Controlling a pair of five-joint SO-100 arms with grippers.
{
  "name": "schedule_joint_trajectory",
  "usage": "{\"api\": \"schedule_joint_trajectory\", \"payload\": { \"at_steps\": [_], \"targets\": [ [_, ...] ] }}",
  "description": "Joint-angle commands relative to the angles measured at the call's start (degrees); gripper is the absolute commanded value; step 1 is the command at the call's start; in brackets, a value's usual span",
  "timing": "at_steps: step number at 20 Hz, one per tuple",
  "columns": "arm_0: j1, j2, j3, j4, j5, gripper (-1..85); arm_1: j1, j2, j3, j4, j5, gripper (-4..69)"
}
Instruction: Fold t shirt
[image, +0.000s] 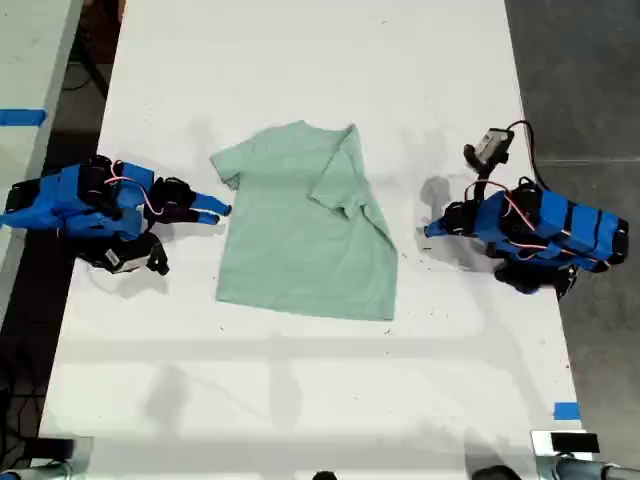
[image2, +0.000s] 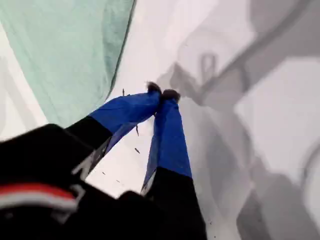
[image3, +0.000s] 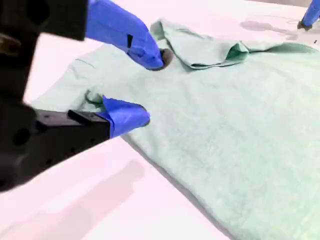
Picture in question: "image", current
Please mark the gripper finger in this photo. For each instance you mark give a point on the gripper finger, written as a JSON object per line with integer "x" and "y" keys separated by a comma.
{"x": 457, "y": 212}
{"x": 205, "y": 201}
{"x": 452, "y": 230}
{"x": 200, "y": 217}

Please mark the pale green T-shirt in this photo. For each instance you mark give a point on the pale green T-shirt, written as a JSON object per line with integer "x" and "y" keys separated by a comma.
{"x": 300, "y": 250}

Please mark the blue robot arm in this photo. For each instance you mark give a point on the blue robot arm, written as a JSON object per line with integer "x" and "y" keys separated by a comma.
{"x": 55, "y": 200}
{"x": 575, "y": 220}

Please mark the long blue tape strip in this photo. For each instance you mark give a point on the long blue tape strip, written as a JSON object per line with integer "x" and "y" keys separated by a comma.
{"x": 22, "y": 117}

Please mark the white side table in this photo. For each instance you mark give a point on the white side table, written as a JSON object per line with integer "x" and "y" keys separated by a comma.
{"x": 30, "y": 75}

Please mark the short blue tape strip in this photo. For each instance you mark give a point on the short blue tape strip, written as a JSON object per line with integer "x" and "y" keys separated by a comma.
{"x": 566, "y": 410}

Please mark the black and white small box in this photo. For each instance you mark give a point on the black and white small box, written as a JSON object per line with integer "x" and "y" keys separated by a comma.
{"x": 574, "y": 443}

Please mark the black camera stalk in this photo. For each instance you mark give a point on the black camera stalk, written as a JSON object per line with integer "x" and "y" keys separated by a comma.
{"x": 481, "y": 172}

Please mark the grey camera box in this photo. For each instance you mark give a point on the grey camera box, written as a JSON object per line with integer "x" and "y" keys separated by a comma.
{"x": 492, "y": 142}

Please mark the black labelled camera box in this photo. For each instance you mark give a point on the black labelled camera box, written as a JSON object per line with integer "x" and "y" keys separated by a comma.
{"x": 117, "y": 257}

